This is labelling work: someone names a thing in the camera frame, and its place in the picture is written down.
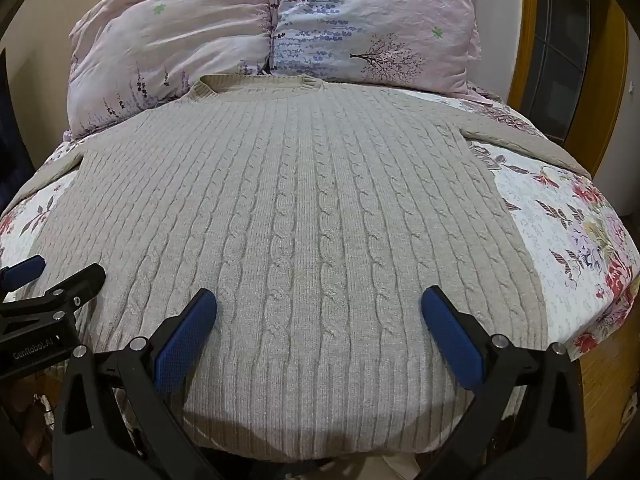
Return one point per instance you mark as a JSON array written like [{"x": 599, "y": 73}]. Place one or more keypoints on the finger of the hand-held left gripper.
[
  {"x": 22, "y": 267},
  {"x": 75, "y": 292}
]

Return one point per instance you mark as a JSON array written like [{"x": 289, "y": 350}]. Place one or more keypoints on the yellow wooden frame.
[{"x": 612, "y": 110}]

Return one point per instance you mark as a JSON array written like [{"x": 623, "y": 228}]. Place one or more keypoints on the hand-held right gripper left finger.
[{"x": 185, "y": 340}]

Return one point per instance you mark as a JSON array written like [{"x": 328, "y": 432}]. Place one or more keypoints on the floral bed sheet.
[{"x": 565, "y": 240}]

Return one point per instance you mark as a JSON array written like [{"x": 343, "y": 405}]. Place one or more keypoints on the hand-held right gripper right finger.
[{"x": 452, "y": 340}]

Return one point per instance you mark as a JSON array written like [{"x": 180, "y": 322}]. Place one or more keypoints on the dark glass pane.
[{"x": 555, "y": 50}]

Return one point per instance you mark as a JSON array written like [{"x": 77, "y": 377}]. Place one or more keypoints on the pink floral pillow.
[{"x": 150, "y": 35}]

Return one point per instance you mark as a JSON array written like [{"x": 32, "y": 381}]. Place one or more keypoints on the pale blue floral pillow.
[{"x": 375, "y": 20}]

